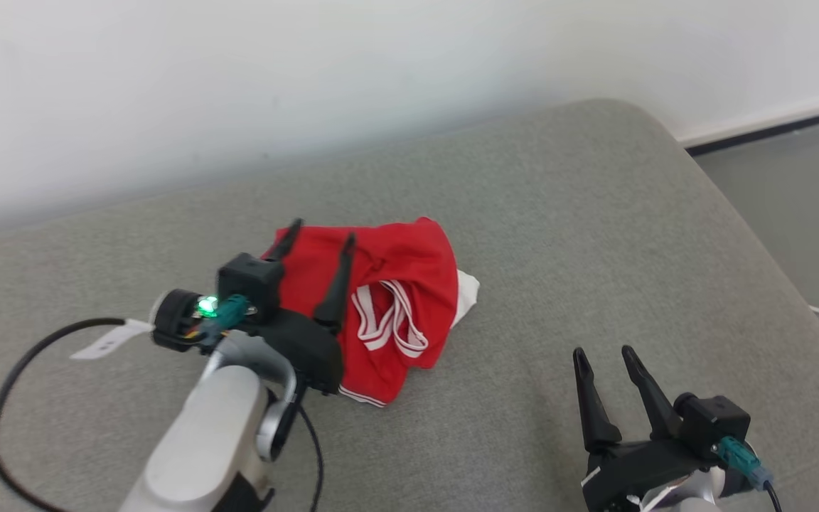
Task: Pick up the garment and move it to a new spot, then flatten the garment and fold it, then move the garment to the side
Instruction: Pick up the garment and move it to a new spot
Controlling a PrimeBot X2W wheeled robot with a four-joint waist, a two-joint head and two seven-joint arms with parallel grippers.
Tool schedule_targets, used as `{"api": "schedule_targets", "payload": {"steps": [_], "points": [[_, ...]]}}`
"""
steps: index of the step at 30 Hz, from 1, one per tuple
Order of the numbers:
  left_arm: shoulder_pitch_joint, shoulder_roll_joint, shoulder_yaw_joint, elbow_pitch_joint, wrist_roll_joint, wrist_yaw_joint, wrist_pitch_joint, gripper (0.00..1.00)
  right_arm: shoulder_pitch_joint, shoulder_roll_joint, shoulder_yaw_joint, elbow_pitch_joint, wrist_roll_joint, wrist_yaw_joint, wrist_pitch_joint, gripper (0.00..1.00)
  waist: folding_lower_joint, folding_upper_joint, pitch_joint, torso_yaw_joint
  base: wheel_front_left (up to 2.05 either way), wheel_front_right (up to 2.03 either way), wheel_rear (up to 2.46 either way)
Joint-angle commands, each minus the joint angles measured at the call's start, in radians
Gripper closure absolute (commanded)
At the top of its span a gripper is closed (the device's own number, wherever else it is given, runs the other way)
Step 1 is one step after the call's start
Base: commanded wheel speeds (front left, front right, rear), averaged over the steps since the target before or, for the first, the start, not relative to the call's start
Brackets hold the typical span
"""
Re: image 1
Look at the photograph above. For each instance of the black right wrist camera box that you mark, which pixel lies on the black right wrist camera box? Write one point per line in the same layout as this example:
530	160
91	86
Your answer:
715	423

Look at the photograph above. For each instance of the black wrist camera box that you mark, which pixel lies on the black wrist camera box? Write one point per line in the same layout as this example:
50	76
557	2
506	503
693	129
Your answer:
715	423
249	281

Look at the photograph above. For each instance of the grey fabric sofa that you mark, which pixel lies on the grey fabric sofa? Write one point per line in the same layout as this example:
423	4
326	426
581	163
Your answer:
523	213

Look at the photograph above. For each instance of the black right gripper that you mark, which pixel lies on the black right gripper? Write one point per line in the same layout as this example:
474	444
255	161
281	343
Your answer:
637	466

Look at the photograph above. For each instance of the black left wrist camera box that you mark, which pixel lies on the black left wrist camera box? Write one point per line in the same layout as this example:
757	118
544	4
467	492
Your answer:
249	281

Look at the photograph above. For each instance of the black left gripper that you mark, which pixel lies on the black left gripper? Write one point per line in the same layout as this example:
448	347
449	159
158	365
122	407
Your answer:
310	352

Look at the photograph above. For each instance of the black baseboard strip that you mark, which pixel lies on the black baseboard strip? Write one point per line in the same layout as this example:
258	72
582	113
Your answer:
758	133

